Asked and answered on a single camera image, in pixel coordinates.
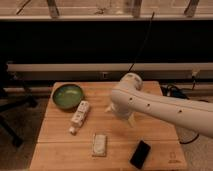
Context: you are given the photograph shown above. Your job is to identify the thin black rod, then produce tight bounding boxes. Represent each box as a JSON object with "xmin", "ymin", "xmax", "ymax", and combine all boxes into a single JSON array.
[{"xmin": 127, "ymin": 12, "xmax": 155, "ymax": 72}]

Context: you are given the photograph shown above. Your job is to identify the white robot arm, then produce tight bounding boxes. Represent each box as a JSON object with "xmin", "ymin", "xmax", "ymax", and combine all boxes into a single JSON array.
[{"xmin": 108, "ymin": 73, "xmax": 213, "ymax": 138}]

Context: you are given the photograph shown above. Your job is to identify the white tube bottle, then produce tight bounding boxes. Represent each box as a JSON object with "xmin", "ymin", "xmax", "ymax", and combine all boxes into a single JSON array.
[{"xmin": 69, "ymin": 100, "xmax": 90, "ymax": 135}]

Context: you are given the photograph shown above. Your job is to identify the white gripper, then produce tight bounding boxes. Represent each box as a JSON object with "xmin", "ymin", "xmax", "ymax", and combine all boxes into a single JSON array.
[{"xmin": 105, "ymin": 103, "xmax": 136, "ymax": 127}]

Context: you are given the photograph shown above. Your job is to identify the black smartphone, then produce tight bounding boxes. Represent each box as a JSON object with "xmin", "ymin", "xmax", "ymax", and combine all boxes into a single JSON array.
[{"xmin": 130, "ymin": 141, "xmax": 151, "ymax": 169}]

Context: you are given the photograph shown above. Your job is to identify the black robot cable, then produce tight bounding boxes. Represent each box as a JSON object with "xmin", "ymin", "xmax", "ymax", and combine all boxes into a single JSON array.
[{"xmin": 161, "ymin": 84, "xmax": 201, "ymax": 145}]

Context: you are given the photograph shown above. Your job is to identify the black office chair base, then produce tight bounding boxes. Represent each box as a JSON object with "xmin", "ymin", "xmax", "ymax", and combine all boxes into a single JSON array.
[{"xmin": 0, "ymin": 61, "xmax": 38, "ymax": 148}]

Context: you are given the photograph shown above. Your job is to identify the green ceramic bowl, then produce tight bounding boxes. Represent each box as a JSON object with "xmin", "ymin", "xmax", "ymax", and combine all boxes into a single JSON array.
[{"xmin": 52, "ymin": 84, "xmax": 84, "ymax": 110}]

